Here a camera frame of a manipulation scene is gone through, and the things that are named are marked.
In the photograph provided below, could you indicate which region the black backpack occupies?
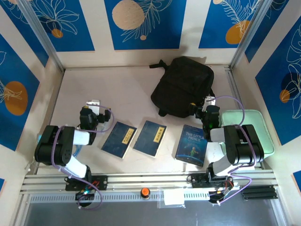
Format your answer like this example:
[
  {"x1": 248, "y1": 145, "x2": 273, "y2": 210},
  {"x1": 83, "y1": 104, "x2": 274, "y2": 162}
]
[{"x1": 149, "y1": 56, "x2": 216, "y2": 118}]

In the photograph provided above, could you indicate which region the dark blue yellow-label book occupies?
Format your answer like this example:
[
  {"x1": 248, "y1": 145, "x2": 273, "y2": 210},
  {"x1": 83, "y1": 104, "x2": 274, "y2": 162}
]
[
  {"x1": 133, "y1": 120, "x2": 167, "y2": 159},
  {"x1": 101, "y1": 121, "x2": 138, "y2": 161}
]

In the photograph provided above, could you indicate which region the blue Little Prince book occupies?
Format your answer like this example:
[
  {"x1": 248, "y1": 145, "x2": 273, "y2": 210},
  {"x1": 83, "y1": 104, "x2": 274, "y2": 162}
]
[{"x1": 175, "y1": 124, "x2": 209, "y2": 167}]

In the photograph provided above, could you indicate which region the clear bag with white label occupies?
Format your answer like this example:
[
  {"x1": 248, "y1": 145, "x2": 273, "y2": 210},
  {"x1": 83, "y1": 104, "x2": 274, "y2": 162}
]
[{"x1": 157, "y1": 188, "x2": 186, "y2": 209}]

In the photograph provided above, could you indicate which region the mint green tray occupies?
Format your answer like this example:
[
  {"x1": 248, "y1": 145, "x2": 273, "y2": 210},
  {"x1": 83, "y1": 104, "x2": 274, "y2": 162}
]
[{"x1": 221, "y1": 110, "x2": 275, "y2": 161}]

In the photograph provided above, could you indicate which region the blue leaf print poster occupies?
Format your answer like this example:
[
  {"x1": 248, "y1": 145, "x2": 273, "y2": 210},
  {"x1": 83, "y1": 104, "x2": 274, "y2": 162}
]
[
  {"x1": 244, "y1": 0, "x2": 290, "y2": 63},
  {"x1": 0, "y1": 0, "x2": 49, "y2": 68},
  {"x1": 255, "y1": 16, "x2": 301, "y2": 146}
]

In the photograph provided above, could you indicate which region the blue poster orange circle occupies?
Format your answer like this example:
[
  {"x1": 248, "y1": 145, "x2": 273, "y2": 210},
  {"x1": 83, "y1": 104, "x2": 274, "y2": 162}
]
[
  {"x1": 198, "y1": 0, "x2": 261, "y2": 49},
  {"x1": 0, "y1": 34, "x2": 40, "y2": 152}
]

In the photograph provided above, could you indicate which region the orange emergency stop button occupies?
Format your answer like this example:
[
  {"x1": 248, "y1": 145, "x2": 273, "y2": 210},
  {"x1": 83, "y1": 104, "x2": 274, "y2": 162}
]
[{"x1": 140, "y1": 187, "x2": 151, "y2": 200}]

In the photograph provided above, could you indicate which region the blue flower print poster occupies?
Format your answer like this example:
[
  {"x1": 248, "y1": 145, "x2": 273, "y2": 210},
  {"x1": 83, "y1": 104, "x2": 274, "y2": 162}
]
[{"x1": 23, "y1": 0, "x2": 95, "y2": 52}]

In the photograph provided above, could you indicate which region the blue poster beige circle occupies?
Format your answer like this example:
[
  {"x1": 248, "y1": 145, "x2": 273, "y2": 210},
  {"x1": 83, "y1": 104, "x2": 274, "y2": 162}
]
[{"x1": 104, "y1": 0, "x2": 188, "y2": 50}]

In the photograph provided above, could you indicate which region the short black aluminium extrusion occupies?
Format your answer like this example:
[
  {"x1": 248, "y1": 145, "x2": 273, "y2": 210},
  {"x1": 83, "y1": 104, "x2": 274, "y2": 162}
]
[{"x1": 241, "y1": 185, "x2": 277, "y2": 201}]

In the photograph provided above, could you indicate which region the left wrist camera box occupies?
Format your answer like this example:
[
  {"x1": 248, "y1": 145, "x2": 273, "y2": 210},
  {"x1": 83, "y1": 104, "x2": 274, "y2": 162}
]
[{"x1": 86, "y1": 99, "x2": 102, "y2": 115}]

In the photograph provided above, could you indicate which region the light blue coiled cable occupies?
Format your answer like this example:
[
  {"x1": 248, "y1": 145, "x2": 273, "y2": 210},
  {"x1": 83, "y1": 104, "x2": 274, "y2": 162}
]
[{"x1": 72, "y1": 144, "x2": 83, "y2": 159}]

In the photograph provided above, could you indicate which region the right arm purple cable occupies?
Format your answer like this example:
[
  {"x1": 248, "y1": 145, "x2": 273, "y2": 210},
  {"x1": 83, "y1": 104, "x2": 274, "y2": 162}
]
[{"x1": 209, "y1": 95, "x2": 258, "y2": 205}]

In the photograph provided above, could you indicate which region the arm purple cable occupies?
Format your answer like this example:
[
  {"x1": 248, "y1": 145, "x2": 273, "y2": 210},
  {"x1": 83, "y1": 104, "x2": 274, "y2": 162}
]
[
  {"x1": 209, "y1": 95, "x2": 258, "y2": 205},
  {"x1": 51, "y1": 105, "x2": 115, "y2": 210}
]

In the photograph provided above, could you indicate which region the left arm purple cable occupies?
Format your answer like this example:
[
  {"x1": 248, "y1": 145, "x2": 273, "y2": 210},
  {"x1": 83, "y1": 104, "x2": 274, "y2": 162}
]
[{"x1": 51, "y1": 105, "x2": 115, "y2": 210}]

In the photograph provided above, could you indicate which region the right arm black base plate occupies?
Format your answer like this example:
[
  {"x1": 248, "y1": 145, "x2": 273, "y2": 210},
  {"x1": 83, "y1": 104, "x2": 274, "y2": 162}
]
[{"x1": 190, "y1": 173, "x2": 235, "y2": 189}]

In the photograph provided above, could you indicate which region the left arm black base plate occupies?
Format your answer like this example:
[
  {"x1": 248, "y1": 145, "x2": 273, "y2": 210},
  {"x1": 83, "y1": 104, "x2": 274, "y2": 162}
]
[{"x1": 65, "y1": 175, "x2": 108, "y2": 191}]

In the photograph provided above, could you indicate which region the silver aluminium rail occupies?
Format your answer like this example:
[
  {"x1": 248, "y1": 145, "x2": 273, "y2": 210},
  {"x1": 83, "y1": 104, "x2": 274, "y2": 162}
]
[{"x1": 20, "y1": 173, "x2": 279, "y2": 195}]

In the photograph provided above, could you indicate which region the grey slotted cable duct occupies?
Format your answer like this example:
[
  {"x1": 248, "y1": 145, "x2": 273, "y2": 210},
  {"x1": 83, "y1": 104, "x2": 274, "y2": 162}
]
[{"x1": 29, "y1": 191, "x2": 212, "y2": 203}]

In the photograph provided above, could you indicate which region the silver aluminium corner post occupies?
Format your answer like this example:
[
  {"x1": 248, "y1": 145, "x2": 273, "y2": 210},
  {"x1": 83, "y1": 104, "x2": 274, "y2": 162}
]
[
  {"x1": 16, "y1": 0, "x2": 66, "y2": 73},
  {"x1": 229, "y1": 0, "x2": 276, "y2": 69}
]

